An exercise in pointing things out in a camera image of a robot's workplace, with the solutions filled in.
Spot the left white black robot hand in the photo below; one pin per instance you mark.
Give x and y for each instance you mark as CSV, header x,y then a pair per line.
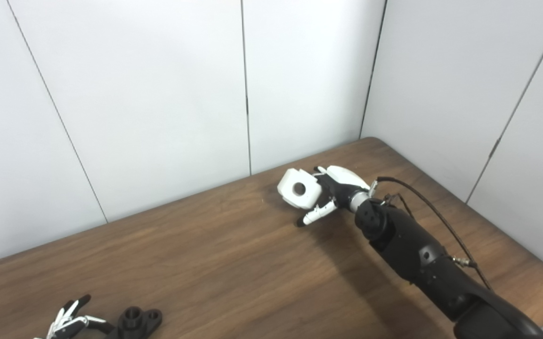
x,y
68,322

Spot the round white piece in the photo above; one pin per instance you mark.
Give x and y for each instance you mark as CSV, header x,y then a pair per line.
x,y
299,188

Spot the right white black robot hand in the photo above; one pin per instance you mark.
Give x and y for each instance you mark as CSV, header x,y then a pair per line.
x,y
339,188

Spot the black flanged holder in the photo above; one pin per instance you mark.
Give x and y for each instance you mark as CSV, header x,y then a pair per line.
x,y
134,322

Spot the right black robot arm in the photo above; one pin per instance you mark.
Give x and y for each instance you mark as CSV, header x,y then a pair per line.
x,y
417,254

